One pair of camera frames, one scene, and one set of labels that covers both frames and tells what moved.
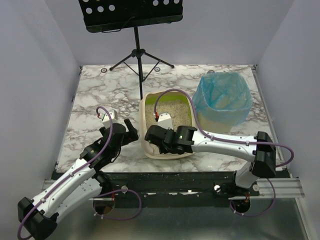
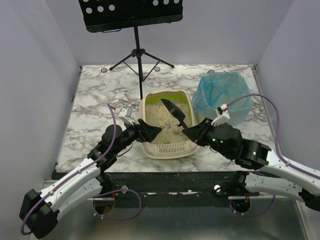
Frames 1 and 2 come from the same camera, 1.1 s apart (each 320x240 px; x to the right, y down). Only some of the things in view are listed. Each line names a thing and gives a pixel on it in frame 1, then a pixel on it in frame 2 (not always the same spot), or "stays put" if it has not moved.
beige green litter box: x=179 y=106 stays put
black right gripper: x=152 y=133 → x=200 y=133
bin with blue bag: x=223 y=100 stays put
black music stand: x=100 y=16 stays put
